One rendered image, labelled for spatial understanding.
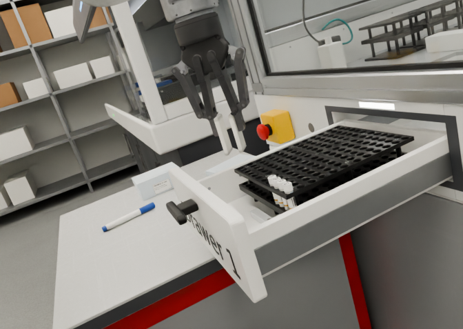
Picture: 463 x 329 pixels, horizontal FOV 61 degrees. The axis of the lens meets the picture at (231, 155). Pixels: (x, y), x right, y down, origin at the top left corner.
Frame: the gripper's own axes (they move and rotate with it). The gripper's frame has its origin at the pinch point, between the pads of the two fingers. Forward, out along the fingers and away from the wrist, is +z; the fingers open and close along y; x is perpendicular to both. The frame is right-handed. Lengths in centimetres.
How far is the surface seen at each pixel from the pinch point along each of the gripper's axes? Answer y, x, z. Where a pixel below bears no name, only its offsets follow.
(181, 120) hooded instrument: -35, 58, 7
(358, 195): 19.8, -16.8, 7.1
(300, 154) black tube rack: 11.7, -3.3, 5.1
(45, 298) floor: -169, 86, 97
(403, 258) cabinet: 24.4, 2.5, 31.6
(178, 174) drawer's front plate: -6.9, -10.4, 2.0
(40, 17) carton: -244, 280, -76
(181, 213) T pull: -2.5, -21.6, 3.4
